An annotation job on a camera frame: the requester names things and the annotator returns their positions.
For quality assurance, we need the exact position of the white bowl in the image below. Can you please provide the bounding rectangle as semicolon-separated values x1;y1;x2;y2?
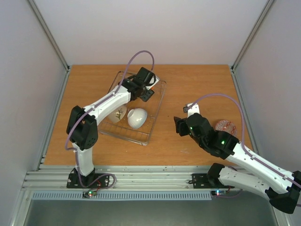
127;108;148;129
148;76;160;90

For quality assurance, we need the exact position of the chrome wire dish rack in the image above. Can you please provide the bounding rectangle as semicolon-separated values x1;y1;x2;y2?
98;79;166;145

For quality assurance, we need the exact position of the floral cream bowl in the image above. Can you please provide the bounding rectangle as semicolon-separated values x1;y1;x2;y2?
107;105;127;123

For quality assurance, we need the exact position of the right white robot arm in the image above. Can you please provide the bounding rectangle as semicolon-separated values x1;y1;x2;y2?
174;113;301;214

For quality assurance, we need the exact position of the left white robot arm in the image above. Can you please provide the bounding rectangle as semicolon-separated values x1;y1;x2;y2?
65;67;160;187

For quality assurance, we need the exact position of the red patterned small dish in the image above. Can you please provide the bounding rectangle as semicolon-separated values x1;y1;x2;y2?
215;120;238;137

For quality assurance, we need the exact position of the right controller board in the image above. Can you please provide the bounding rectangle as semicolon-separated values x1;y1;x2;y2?
211;190;229;196

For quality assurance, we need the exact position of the controller board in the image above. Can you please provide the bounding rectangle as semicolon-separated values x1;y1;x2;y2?
82;190;97;198
211;190;229;196

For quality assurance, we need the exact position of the left controller board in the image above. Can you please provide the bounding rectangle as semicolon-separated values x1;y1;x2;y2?
82;190;97;198

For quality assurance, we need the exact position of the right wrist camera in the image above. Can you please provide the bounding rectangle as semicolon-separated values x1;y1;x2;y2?
183;103;200;117

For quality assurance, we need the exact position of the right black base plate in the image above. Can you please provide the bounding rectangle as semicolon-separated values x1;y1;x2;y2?
188;173;230;189

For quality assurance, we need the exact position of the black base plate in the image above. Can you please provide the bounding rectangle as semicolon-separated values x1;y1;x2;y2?
188;173;230;189
66;168;110;189

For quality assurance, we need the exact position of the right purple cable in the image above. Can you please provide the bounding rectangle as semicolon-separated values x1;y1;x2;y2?
191;93;301;201

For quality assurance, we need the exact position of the grey slotted cable duct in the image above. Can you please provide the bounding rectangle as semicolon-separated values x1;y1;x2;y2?
32;191;212;201

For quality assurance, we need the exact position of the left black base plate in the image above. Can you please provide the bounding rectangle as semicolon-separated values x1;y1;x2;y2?
66;168;110;189

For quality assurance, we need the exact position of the left aluminium frame post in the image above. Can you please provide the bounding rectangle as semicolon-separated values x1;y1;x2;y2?
27;0;70;72

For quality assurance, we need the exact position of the aluminium frame post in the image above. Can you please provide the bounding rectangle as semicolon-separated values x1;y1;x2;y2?
230;0;276;73
27;0;70;72

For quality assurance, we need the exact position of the aluminium mounting rail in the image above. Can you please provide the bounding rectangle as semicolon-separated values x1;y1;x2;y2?
22;164;245;192

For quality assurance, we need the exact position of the right aluminium frame post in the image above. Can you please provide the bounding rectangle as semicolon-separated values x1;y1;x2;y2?
230;0;276;73

